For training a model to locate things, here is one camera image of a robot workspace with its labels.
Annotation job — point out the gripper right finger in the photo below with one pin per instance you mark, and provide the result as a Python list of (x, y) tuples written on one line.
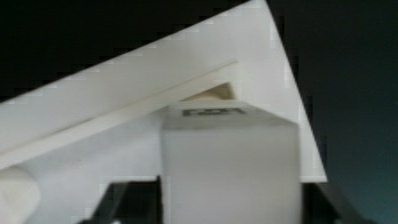
[(327, 208)]

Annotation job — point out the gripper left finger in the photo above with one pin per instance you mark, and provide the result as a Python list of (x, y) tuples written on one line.
[(130, 204)]

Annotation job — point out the white square table top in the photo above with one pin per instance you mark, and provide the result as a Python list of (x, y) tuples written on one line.
[(101, 153)]

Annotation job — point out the white right fence rail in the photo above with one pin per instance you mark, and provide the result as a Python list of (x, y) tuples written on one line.
[(222, 52)]

